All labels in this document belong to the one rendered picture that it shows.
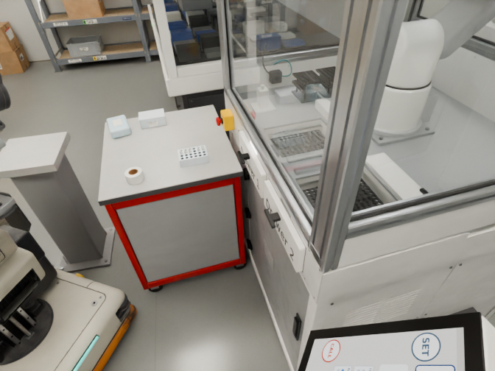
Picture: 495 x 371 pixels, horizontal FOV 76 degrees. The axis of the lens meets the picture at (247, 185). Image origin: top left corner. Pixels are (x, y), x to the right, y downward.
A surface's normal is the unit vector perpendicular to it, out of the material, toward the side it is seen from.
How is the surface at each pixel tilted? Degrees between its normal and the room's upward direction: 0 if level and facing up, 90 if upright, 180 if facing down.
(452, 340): 50
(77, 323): 0
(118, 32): 90
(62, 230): 90
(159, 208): 90
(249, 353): 0
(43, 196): 90
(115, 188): 0
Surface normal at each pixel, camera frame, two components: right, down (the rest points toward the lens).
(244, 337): -0.04, -0.75
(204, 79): 0.28, 0.63
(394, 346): -0.72, -0.68
